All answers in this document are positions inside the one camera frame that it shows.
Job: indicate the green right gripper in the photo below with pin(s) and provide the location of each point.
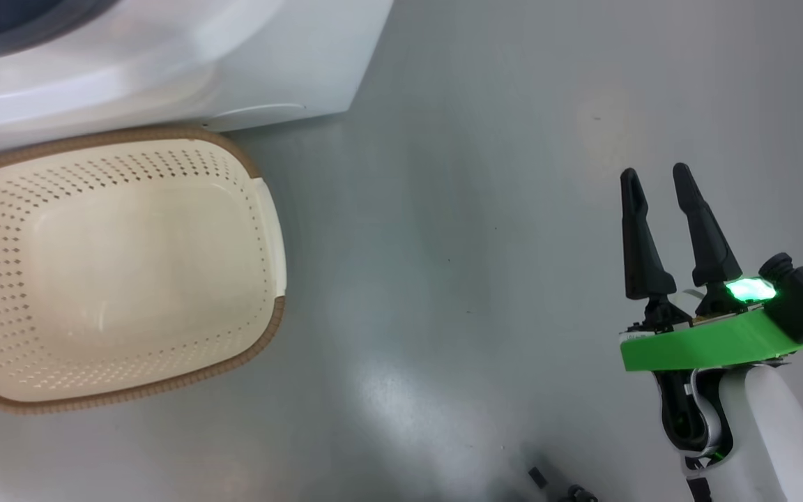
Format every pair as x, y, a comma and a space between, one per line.
715, 345

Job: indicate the cream perforated laundry basket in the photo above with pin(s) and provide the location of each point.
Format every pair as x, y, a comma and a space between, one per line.
129, 265

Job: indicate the white front-load washing machine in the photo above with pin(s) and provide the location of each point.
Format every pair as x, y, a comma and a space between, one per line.
304, 56

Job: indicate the black robot base fitting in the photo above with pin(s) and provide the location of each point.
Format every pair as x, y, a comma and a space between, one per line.
537, 477

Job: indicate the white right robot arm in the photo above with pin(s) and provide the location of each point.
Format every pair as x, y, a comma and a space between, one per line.
764, 432

